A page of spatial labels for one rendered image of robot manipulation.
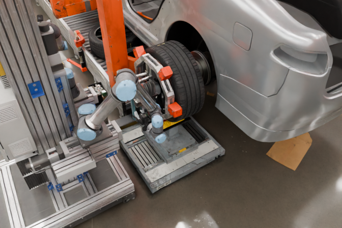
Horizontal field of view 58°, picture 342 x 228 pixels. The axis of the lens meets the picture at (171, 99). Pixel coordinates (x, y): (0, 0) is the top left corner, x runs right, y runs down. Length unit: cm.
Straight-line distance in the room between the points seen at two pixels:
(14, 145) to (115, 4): 128
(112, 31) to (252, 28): 123
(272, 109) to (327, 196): 133
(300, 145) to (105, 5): 232
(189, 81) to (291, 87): 76
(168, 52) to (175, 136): 94
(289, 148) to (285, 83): 155
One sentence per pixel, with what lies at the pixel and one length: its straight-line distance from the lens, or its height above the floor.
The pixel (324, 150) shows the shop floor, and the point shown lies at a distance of 354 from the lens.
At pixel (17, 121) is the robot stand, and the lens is 217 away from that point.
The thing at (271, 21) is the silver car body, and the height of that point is 164.
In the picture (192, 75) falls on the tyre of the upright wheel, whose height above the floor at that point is 106.
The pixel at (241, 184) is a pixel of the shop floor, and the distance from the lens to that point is 301.
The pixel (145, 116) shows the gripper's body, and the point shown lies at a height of 90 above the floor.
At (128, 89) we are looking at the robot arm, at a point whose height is 133.
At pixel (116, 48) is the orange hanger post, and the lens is 277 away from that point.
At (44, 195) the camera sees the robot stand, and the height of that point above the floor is 21.
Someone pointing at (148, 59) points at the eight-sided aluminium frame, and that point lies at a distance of 241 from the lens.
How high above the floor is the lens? 243
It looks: 40 degrees down
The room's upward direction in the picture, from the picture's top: straight up
